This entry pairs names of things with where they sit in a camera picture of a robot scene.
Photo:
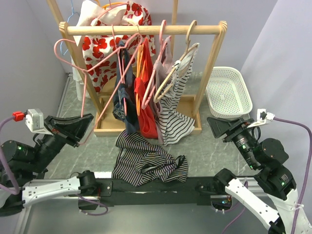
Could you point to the white black striped tank top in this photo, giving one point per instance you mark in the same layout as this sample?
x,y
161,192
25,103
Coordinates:
x,y
173,124

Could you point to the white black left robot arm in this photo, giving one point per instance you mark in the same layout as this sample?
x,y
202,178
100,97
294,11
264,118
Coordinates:
x,y
21,163

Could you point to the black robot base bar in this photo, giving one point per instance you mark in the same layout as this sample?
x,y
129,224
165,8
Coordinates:
x,y
117,192

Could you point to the red floral white dress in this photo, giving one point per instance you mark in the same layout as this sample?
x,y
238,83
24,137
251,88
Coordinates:
x,y
96,48

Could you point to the navy blue tank top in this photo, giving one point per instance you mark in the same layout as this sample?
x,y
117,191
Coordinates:
x,y
126,91

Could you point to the pale pink tank top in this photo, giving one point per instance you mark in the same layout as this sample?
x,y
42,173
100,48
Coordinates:
x,y
161,68

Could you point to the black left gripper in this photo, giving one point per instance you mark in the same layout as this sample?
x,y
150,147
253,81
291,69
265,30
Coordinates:
x,y
75,127

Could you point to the orange hanger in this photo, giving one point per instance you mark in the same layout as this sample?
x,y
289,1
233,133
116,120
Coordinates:
x,y
139,73

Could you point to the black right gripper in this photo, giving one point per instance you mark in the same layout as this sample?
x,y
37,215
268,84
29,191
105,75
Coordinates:
x,y
217,125

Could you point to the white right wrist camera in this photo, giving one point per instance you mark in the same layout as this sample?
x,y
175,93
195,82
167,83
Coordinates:
x,y
262,117

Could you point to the red tank top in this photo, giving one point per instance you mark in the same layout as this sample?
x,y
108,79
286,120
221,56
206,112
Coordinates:
x,y
145,115

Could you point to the wooden clothes rack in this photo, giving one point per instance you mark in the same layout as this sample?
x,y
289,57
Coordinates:
x,y
188,105

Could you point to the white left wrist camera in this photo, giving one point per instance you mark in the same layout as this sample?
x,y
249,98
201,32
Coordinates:
x,y
34,121

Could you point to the pink plastic hanger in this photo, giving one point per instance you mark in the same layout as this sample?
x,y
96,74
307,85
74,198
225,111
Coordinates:
x,y
164,58

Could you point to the dark striped tank top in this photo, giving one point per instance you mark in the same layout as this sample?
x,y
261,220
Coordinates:
x,y
140,162

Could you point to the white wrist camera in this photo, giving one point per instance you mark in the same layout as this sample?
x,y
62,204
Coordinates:
x,y
262,117
34,121

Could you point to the white perforated plastic basket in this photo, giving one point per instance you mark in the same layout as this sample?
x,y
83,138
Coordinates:
x,y
227,93

